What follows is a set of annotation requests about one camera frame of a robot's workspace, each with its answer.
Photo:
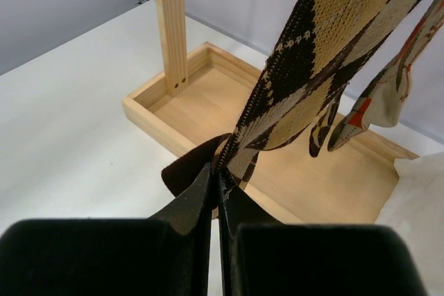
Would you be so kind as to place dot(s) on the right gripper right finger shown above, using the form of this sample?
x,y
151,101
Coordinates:
x,y
239,218

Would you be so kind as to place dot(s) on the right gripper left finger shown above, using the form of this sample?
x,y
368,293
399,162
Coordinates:
x,y
182,265

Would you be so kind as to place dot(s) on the brown yellow argyle sock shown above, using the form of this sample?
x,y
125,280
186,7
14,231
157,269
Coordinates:
x,y
324,123

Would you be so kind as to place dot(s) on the brown tan argyle sock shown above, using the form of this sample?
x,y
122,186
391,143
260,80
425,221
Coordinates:
x,y
322,47

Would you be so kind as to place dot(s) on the wooden clothes rack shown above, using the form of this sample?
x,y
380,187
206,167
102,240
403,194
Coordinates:
x,y
200,95

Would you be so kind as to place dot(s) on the red green argyle sock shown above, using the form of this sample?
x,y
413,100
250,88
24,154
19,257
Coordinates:
x,y
382,101

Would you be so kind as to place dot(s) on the white plastic bag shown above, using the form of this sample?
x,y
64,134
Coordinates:
x,y
416,203

